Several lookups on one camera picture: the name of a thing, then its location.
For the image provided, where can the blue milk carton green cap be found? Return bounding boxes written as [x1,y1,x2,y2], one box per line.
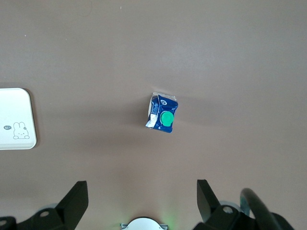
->
[145,92,179,134]

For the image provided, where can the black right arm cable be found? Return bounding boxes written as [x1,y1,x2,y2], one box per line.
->
[239,188,282,230]

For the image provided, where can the white rabbit print tray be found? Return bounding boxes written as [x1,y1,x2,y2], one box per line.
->
[0,88,37,150]

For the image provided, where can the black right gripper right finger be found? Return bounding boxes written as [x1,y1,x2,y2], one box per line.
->
[193,179,255,230]

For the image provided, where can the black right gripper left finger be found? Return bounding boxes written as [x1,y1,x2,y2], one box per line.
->
[16,181,89,230]

